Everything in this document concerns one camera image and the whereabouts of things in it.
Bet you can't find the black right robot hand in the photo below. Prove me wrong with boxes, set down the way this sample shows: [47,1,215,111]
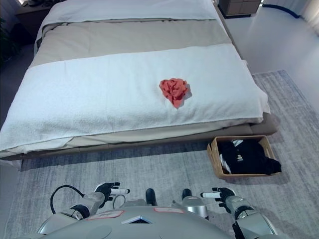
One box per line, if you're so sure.
[200,187,236,208]

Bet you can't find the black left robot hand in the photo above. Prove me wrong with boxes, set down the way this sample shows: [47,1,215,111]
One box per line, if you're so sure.
[95,182,131,202]

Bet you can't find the red cloth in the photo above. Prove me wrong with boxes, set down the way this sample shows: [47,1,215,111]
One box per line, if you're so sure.
[159,78,189,109]

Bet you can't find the woven wicker basket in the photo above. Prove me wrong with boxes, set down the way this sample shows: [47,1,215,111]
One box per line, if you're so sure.
[206,135,282,179]

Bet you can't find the black clothes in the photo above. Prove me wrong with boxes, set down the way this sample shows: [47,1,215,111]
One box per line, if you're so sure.
[218,139,282,175]

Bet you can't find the bed with white blanket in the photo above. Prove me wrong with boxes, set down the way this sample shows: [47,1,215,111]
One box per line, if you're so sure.
[0,44,271,154]

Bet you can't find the grey area rug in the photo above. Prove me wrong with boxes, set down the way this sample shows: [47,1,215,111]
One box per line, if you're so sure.
[0,69,319,239]

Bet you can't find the silver right robot leg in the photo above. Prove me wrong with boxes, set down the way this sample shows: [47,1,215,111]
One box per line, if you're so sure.
[171,188,209,220]

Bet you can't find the silver robot leg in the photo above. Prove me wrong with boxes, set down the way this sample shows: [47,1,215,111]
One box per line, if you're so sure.
[171,188,209,220]
[124,188,158,208]

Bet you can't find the silver left robot leg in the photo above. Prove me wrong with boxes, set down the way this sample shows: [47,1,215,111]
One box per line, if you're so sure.
[124,188,158,208]

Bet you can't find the grey robot torso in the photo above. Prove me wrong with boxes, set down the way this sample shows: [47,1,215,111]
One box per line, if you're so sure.
[37,205,244,239]

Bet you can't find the beige mattress sheet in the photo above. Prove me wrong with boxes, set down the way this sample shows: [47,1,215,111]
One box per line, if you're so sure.
[0,116,265,160]

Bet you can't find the beige duvet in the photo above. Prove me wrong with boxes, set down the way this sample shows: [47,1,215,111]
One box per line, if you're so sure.
[29,18,235,68]

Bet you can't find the green house plant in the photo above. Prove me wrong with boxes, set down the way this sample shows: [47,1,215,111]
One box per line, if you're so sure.
[0,16,21,66]

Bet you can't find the white terry blanket at headboard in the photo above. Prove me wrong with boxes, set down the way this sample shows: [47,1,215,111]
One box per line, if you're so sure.
[34,0,219,48]

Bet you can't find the grey drawer nightstand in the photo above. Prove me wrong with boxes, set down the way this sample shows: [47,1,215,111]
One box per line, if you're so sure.
[218,0,261,18]

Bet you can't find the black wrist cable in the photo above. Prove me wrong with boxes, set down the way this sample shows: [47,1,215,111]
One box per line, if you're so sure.
[49,185,87,215]

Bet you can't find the blue curved rail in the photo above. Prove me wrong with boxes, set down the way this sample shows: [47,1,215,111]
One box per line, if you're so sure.
[262,2,304,19]

